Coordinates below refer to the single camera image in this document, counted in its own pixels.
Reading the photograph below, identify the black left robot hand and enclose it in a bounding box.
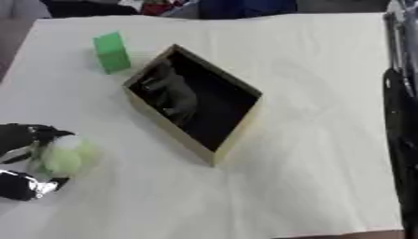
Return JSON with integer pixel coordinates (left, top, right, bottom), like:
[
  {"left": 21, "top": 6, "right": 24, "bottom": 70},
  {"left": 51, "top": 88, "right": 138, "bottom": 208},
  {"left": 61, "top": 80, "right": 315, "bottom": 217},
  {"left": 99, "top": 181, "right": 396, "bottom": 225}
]
[{"left": 0, "top": 123, "right": 77, "bottom": 202}]

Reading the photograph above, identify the pale green soft ball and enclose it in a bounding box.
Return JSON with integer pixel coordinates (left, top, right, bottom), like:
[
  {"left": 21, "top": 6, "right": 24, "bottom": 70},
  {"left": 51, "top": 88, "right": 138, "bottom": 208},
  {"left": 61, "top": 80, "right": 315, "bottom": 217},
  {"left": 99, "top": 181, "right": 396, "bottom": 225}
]
[{"left": 33, "top": 134, "right": 102, "bottom": 177}]

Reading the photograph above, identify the tan cardboard box black inside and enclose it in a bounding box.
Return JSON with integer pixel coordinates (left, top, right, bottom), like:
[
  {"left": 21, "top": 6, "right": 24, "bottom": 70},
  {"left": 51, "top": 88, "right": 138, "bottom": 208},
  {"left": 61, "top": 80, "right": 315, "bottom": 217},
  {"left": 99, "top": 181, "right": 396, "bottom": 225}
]
[{"left": 120, "top": 43, "right": 265, "bottom": 167}]

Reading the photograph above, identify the green rectangular block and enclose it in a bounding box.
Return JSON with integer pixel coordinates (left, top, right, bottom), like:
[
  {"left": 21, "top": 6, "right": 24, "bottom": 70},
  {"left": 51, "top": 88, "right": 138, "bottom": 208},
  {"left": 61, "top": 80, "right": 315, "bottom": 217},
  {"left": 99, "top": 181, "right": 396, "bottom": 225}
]
[{"left": 91, "top": 31, "right": 132, "bottom": 75}]

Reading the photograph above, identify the grey soft toy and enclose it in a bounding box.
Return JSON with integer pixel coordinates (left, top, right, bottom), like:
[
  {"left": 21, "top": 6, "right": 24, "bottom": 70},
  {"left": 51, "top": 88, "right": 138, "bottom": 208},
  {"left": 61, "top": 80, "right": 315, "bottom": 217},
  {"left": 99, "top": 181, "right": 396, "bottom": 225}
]
[{"left": 138, "top": 61, "right": 200, "bottom": 123}]

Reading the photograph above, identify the person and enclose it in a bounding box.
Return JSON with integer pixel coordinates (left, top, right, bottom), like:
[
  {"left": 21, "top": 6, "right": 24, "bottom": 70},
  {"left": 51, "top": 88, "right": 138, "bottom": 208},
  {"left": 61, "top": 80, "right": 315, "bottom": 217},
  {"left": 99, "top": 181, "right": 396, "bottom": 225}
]
[{"left": 39, "top": 0, "right": 300, "bottom": 20}]

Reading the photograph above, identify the black tripod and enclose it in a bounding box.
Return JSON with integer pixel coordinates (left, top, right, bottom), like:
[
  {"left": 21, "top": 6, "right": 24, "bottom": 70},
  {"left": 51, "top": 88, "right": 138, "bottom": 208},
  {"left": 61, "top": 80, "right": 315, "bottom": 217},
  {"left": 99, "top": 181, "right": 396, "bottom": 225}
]
[{"left": 382, "top": 0, "right": 418, "bottom": 239}]

